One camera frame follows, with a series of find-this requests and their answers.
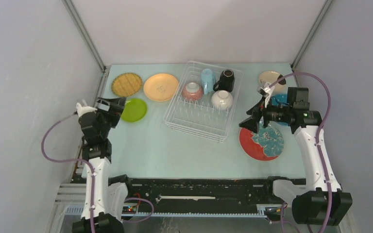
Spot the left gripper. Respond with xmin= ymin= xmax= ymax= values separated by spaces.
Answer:
xmin=92 ymin=98 xmax=126 ymax=139

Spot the green plate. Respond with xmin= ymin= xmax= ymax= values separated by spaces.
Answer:
xmin=121 ymin=98 xmax=148 ymax=122

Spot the yellow woven plate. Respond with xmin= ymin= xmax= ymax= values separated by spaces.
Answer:
xmin=111 ymin=72 xmax=143 ymax=97

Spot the white rimmed teal plate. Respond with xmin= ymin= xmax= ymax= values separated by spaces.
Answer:
xmin=238 ymin=126 xmax=285 ymax=161

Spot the blue polka dot plate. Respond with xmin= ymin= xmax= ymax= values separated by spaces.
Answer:
xmin=270 ymin=94 xmax=289 ymax=126

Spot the beige plate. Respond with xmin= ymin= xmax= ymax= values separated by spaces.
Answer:
xmin=143 ymin=73 xmax=179 ymax=102

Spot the black mug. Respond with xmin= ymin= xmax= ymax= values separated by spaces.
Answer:
xmin=213 ymin=69 xmax=235 ymax=93

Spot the cream plate with black spot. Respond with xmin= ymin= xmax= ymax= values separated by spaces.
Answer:
xmin=258 ymin=71 xmax=287 ymax=94

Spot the light blue cup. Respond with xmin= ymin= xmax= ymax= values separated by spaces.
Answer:
xmin=201 ymin=68 xmax=216 ymax=95

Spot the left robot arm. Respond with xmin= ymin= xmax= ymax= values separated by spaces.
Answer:
xmin=72 ymin=97 xmax=126 ymax=233

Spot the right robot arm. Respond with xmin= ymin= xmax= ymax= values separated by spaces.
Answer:
xmin=239 ymin=86 xmax=353 ymax=226

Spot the white ribbed bowl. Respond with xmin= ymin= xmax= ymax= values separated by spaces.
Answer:
xmin=211 ymin=90 xmax=234 ymax=111

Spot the red patterned bowl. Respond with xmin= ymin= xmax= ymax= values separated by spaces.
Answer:
xmin=182 ymin=82 xmax=204 ymax=101

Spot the small circuit board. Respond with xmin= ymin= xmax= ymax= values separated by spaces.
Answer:
xmin=122 ymin=206 xmax=137 ymax=215

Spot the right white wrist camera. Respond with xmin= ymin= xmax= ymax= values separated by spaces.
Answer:
xmin=257 ymin=82 xmax=275 ymax=107

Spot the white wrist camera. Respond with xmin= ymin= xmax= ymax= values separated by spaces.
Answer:
xmin=257 ymin=82 xmax=275 ymax=107
xmin=76 ymin=99 xmax=97 ymax=117

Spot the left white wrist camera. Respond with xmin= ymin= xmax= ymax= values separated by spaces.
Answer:
xmin=76 ymin=99 xmax=97 ymax=117

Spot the white wire dish rack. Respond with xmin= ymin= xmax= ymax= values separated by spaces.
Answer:
xmin=164 ymin=61 xmax=243 ymax=142

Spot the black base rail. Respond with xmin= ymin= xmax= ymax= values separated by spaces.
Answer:
xmin=109 ymin=176 xmax=283 ymax=216

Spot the aluminium frame rail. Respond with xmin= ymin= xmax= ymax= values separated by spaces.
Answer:
xmin=55 ymin=183 xmax=349 ymax=218

